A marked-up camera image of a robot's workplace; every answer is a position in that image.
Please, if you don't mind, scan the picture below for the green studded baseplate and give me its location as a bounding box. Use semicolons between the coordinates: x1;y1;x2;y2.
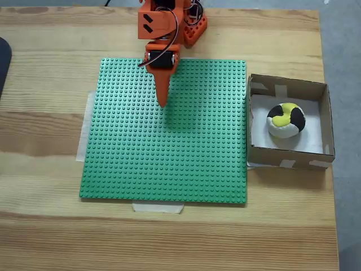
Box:
78;58;248;204

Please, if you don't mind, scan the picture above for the yellow black white ball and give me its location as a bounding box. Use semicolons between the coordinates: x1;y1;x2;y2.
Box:
266;103;306;139

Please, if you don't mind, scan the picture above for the black rounded object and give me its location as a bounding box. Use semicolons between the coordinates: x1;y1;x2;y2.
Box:
0;36;14;101

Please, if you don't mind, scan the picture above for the brown cardboard box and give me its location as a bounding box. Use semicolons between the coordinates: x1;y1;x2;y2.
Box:
246;73;336;171

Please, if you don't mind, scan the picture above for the white paper sheet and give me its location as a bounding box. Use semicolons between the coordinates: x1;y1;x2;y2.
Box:
250;94;324;155

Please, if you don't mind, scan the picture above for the thin gripper servo cable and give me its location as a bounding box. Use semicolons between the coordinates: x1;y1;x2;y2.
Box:
137;8;182;68

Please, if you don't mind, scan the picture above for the servo wire bundle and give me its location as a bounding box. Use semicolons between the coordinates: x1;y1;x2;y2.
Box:
188;0;205;21

